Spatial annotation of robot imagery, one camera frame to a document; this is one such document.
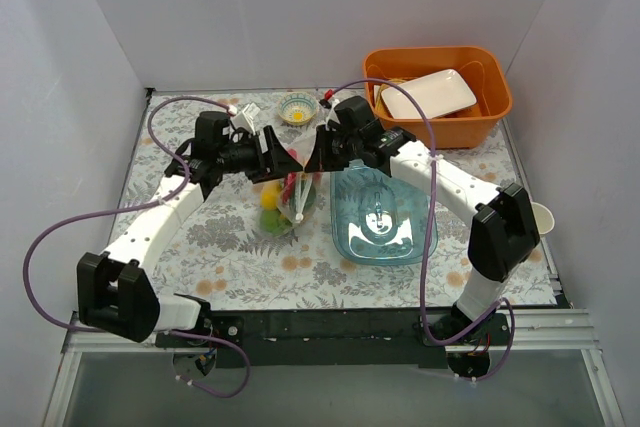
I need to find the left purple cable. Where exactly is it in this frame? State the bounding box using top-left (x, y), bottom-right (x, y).
top-left (23, 95), bottom-right (251, 400)

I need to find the purple cable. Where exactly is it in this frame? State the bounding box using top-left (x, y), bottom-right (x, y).
top-left (322, 79), bottom-right (516, 382)
top-left (23, 95), bottom-right (251, 400)

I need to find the red chili pepper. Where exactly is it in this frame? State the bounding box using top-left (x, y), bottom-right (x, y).
top-left (280, 172), bottom-right (297, 203)

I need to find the white cup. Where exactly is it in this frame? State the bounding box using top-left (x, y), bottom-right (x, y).
top-left (531, 202), bottom-right (555, 237)

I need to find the aluminium frame rail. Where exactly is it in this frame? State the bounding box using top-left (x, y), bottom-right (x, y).
top-left (64, 308), bottom-right (599, 352)

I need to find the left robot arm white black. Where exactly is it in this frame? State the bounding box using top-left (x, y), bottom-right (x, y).
top-left (77, 111), bottom-right (303, 347)

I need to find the green cabbage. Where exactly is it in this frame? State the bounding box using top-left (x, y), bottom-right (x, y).
top-left (259, 210), bottom-right (292, 236)

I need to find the clear blue plastic tray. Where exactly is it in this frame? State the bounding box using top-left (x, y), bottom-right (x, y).
top-left (330, 161), bottom-right (438, 266)

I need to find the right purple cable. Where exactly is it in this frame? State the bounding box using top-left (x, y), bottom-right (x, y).
top-left (322, 79), bottom-right (516, 382)

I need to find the white rectangular plate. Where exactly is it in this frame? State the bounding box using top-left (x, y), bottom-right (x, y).
top-left (383, 69), bottom-right (477, 120)

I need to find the clear zip top bag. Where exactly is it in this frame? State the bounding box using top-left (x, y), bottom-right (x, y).
top-left (260, 129), bottom-right (322, 234)

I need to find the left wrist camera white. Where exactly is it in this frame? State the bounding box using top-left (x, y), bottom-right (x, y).
top-left (232, 103), bottom-right (260, 133)

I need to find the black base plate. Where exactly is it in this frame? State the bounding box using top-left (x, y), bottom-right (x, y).
top-left (154, 307), bottom-right (516, 371)

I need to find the orange plastic bin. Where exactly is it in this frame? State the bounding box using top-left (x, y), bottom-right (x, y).
top-left (363, 46), bottom-right (513, 149)

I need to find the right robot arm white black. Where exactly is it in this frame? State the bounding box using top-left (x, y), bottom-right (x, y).
top-left (305, 96), bottom-right (540, 345)

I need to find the yellow lemon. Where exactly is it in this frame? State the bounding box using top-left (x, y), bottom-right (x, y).
top-left (260, 183), bottom-right (281, 211)

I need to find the dark green lime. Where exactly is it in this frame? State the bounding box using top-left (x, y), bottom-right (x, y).
top-left (303, 183), bottom-right (316, 210)

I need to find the small patterned bowl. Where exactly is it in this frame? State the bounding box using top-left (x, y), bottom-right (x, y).
top-left (277, 92), bottom-right (319, 126)

